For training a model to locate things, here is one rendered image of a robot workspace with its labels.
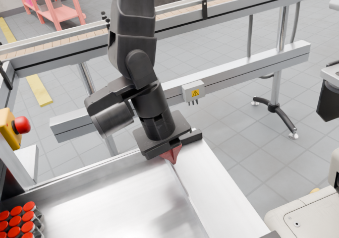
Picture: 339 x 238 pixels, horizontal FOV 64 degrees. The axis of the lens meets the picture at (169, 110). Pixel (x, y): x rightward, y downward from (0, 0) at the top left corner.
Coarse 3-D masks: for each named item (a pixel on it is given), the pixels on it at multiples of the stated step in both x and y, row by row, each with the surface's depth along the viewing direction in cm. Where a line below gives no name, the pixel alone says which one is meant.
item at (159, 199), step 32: (128, 160) 60; (160, 160) 61; (32, 192) 55; (64, 192) 57; (96, 192) 56; (128, 192) 55; (160, 192) 54; (64, 224) 51; (96, 224) 50; (128, 224) 49; (160, 224) 48; (192, 224) 48
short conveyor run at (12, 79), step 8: (8, 64) 107; (0, 72) 95; (8, 72) 104; (0, 80) 96; (8, 80) 98; (16, 80) 111; (0, 88) 91; (8, 88) 98; (16, 88) 107; (0, 96) 88; (8, 96) 95; (0, 104) 86; (8, 104) 93
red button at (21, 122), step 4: (20, 116) 59; (24, 116) 60; (16, 120) 58; (20, 120) 58; (24, 120) 59; (28, 120) 61; (16, 124) 58; (20, 124) 58; (24, 124) 58; (28, 124) 60; (16, 128) 58; (20, 128) 58; (24, 128) 58; (28, 128) 59; (20, 132) 58; (24, 132) 59; (28, 132) 60
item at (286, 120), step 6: (252, 102) 217; (264, 102) 198; (270, 108) 190; (276, 108) 188; (282, 114) 184; (282, 120) 184; (288, 120) 181; (288, 126) 180; (294, 126) 179; (294, 132) 179; (294, 138) 179
